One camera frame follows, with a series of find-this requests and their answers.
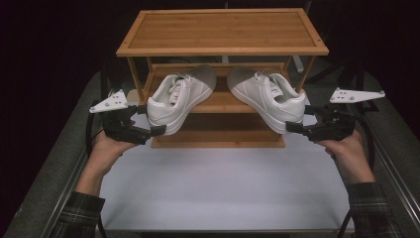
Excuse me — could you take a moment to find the white table sheet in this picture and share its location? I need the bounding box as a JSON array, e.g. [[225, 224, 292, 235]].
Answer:
[[95, 98, 355, 232]]

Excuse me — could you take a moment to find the person's left hand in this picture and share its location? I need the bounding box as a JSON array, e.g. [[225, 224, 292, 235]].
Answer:
[[87, 130, 139, 178]]

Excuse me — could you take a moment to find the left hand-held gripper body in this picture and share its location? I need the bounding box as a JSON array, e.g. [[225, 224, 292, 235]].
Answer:
[[88, 88, 153, 146]]

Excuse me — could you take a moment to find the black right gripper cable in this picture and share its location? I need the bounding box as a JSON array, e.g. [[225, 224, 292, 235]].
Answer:
[[336, 115, 376, 238]]

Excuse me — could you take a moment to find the wooden three-tier shoe rack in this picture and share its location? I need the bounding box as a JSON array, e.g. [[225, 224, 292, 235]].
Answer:
[[116, 8, 331, 149]]

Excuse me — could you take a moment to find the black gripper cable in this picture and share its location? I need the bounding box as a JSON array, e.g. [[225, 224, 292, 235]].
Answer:
[[336, 115, 376, 238], [84, 100, 108, 238]]

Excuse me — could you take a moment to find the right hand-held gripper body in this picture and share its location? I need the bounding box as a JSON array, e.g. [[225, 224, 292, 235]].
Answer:
[[301, 87, 386, 143]]

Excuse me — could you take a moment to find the white sneaker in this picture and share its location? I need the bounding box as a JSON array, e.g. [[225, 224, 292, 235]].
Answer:
[[226, 64, 306, 135], [147, 63, 218, 136]]

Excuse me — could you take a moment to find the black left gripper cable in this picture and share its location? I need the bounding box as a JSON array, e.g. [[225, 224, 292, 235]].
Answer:
[[84, 100, 108, 238]]

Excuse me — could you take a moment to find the person's right hand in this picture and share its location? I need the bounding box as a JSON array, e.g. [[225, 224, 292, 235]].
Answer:
[[315, 129, 368, 177]]

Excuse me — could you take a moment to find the white bracket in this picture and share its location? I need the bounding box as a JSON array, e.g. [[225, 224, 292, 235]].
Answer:
[[291, 55, 305, 73]]

